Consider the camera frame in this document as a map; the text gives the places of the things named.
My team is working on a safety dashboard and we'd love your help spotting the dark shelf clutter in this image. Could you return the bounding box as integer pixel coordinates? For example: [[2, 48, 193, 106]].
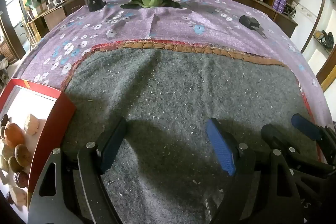
[[314, 30, 335, 48]]

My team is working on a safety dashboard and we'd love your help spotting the purple floral cloth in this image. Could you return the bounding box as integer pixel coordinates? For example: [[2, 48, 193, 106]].
[[16, 0, 334, 135]]

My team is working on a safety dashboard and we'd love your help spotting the orange tangerine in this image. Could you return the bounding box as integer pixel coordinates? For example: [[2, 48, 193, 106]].
[[4, 122, 25, 148]]

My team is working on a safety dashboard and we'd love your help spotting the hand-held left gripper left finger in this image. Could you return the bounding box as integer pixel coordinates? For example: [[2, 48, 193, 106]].
[[28, 117, 129, 224]]

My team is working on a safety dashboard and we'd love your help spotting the grey felt mat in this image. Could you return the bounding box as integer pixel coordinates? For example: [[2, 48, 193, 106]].
[[62, 40, 319, 224]]

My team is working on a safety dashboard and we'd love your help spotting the black cylinder part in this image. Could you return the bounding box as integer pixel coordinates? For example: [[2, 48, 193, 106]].
[[83, 0, 107, 12]]

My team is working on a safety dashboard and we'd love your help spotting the coiled dark cable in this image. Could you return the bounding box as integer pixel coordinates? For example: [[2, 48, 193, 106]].
[[286, 4, 298, 17]]

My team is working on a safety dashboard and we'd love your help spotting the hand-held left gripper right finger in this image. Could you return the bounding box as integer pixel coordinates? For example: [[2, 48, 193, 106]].
[[205, 118, 306, 224]]

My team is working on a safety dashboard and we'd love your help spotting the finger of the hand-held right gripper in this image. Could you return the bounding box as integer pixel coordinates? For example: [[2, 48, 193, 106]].
[[261, 124, 336, 177], [291, 113, 336, 164]]

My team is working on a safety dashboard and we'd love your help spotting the red white tray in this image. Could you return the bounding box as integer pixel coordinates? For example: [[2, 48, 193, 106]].
[[0, 78, 77, 224]]

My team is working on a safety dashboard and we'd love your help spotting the small black clip device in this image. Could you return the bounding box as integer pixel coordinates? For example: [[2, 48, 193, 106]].
[[239, 15, 268, 39]]

